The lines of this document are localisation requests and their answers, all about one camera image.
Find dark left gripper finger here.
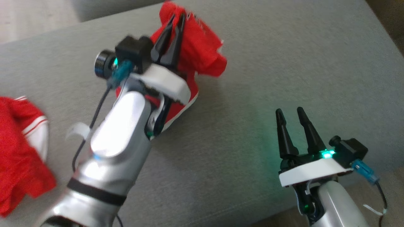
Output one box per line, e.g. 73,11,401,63
150,14,176,62
162,13,186,67

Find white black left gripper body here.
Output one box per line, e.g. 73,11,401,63
129,64,192,105

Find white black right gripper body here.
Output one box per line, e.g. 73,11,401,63
278,151,354,188

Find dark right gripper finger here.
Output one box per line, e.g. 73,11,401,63
296,107,327,155
275,108,299,160

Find red shorts white waistband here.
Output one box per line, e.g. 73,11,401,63
115,1,228,139

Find red Bulls jersey white sleeves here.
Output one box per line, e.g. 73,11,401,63
0,96,57,218

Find grey fabric sofa seat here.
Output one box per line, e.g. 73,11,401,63
0,0,404,227

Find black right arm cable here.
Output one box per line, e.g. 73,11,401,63
351,159,389,215

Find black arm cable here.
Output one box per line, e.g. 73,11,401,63
72,60,134,173
351,159,389,215

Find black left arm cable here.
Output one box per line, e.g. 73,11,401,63
72,60,134,173

